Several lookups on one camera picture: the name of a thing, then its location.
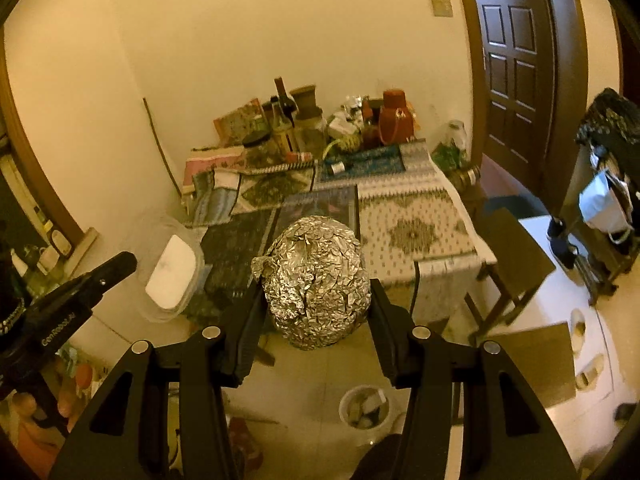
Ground pale slipper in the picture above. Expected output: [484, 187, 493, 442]
[575, 354, 607, 391]
[570, 308, 589, 354]

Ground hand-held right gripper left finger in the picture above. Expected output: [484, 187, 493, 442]
[47, 282, 266, 480]

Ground wooden rack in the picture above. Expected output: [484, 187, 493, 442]
[550, 145, 640, 307]

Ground yellow green bundle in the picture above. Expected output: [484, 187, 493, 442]
[324, 134, 362, 157]

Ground white paper napkin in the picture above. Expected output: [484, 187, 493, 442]
[214, 168, 245, 192]

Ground large glass jar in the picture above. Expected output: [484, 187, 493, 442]
[294, 117, 329, 157]

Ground person's left hand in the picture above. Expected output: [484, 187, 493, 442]
[7, 357, 107, 448]

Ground wooden window frame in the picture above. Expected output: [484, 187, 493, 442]
[0, 60, 97, 273]

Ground spiral bound notebook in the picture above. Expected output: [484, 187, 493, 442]
[244, 160, 319, 177]

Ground red thermos jug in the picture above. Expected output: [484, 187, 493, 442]
[378, 89, 417, 145]

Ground white round waste bin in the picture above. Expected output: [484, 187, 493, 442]
[338, 384, 401, 433]

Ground wooden stool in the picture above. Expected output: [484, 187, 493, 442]
[465, 207, 557, 347]

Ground glass jar with black lid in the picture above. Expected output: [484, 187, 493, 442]
[242, 132, 274, 167]

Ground thin wooden stick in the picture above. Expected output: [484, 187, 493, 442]
[142, 97, 182, 197]

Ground bottle with yellow label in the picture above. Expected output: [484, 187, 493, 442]
[270, 96, 296, 156]

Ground green patterned table mat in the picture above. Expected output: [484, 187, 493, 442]
[199, 207, 282, 313]

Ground blue patterned table runner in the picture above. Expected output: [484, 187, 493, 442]
[317, 152, 407, 184]

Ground white hanging bag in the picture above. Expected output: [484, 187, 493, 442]
[579, 170, 632, 235]

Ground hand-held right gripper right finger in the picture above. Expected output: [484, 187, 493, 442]
[367, 280, 576, 480]

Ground glass jar with green plant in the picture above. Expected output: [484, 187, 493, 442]
[431, 120, 470, 171]

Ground brown sauce bottle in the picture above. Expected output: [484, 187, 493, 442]
[360, 97, 381, 147]

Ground brown flat board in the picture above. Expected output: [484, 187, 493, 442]
[487, 324, 579, 412]

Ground dark patterned hanging bag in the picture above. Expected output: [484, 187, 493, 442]
[575, 87, 640, 162]

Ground plastic container with white lid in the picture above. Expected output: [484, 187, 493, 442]
[135, 210, 207, 322]

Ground white patterned tablecloth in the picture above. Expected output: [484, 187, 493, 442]
[357, 142, 499, 311]

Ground dark wooden door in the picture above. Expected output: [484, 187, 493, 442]
[465, 0, 567, 196]

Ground dark wine bottle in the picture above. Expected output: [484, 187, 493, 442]
[274, 76, 297, 122]

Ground aluminium foil ball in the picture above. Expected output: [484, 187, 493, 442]
[251, 215, 372, 351]

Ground clear plastic packaging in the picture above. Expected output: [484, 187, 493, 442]
[330, 97, 367, 136]

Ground dark floral table mat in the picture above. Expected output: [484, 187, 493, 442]
[281, 185, 362, 243]

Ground striped round tin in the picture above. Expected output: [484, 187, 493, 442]
[452, 165, 484, 189]

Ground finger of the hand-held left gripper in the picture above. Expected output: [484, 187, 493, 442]
[45, 253, 138, 311]

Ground patterned gift box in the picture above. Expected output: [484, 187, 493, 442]
[214, 100, 264, 137]

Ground light blue striped cloth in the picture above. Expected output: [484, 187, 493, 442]
[186, 189, 239, 227]

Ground pink cloth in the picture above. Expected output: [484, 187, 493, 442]
[182, 149, 246, 189]

